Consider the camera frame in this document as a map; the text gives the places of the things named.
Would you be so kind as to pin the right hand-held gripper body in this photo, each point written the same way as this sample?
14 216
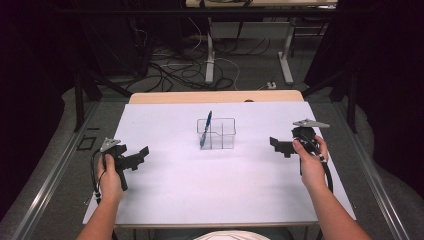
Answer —
305 133

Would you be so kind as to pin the white-legged background desk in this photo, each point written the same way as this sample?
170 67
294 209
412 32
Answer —
210 60

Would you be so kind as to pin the person's white shirt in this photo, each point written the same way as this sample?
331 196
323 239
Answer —
231 235

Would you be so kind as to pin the black curtain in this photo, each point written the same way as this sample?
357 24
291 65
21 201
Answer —
30 66
390 66

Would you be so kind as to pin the person's right hand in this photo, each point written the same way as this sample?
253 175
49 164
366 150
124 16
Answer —
311 170

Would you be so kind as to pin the clear acrylic organizer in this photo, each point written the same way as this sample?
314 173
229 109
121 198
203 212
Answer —
221 133

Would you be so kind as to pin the wooden table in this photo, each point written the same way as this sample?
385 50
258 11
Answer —
186 97

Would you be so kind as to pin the person's left hand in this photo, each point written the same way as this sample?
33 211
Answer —
110 181

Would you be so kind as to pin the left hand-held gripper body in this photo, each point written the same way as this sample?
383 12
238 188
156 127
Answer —
116 158

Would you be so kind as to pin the black horizontal bar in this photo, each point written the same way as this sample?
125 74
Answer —
133 11

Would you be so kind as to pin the blue pen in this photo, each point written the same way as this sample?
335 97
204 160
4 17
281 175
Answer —
205 131

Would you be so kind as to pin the black metal stand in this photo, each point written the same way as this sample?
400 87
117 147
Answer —
79 100
351 100

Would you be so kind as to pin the white table mat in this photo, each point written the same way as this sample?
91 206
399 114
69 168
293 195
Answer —
233 186

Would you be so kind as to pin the white power strip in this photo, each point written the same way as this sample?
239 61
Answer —
271 85

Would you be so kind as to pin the aluminium floor rail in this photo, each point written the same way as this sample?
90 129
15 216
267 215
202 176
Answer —
50 186
373 186

